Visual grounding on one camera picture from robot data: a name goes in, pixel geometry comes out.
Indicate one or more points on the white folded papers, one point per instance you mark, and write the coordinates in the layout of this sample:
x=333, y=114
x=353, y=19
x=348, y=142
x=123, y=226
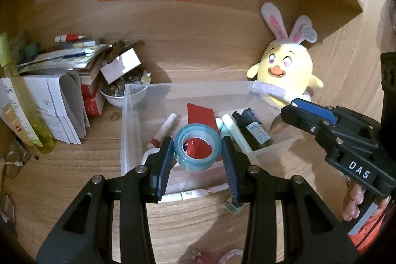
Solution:
x=58, y=109

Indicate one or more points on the white bowl of stones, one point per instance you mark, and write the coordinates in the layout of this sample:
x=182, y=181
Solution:
x=119, y=100

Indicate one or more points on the red and white pen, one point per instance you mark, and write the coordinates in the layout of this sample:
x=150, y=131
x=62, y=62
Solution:
x=69, y=38

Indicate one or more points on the white tape roll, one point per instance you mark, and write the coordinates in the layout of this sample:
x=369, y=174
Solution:
x=148, y=154

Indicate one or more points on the stack of booklets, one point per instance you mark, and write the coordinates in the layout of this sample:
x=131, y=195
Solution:
x=62, y=56

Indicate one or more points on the person's right hand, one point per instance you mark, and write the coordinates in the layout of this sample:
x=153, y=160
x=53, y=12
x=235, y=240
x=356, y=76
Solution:
x=352, y=202

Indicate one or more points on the small cardboard box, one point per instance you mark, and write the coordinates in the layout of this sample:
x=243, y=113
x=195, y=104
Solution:
x=122, y=64

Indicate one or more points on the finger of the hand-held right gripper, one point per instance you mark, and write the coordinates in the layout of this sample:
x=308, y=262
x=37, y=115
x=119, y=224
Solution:
x=303, y=121
x=315, y=111

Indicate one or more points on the pale green tube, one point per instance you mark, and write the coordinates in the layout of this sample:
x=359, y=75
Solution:
x=236, y=132

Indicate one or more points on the pink hair clip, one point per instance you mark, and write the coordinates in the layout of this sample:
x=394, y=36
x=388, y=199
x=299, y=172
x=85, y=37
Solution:
x=204, y=258

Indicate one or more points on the dark green bottle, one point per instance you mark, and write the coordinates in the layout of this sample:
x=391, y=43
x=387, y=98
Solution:
x=255, y=134

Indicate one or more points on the yellow-green bottle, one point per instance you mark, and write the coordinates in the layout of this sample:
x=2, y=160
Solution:
x=34, y=124

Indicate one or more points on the blue tape roll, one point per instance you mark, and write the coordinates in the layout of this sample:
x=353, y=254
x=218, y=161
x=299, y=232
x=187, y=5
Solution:
x=181, y=155

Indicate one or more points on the clear plastic storage box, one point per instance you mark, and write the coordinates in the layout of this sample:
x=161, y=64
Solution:
x=136, y=140

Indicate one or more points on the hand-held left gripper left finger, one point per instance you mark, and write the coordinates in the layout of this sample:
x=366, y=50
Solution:
x=165, y=165

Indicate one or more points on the red box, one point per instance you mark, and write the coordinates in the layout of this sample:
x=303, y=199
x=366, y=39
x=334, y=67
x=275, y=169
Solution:
x=92, y=103

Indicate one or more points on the small green and white eraser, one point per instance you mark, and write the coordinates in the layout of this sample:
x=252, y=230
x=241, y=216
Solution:
x=233, y=207

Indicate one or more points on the eyeglasses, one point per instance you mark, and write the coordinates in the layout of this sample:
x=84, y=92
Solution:
x=10, y=171

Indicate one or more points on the white marker with red end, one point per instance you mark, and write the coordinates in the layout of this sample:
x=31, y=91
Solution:
x=164, y=129

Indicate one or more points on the red card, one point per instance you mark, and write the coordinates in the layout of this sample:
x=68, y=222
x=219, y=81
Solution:
x=201, y=117

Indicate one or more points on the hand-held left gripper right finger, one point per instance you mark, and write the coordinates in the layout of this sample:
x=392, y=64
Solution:
x=230, y=168

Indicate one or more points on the yellow chick plush toy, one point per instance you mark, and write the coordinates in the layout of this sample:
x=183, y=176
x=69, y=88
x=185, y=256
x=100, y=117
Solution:
x=287, y=72

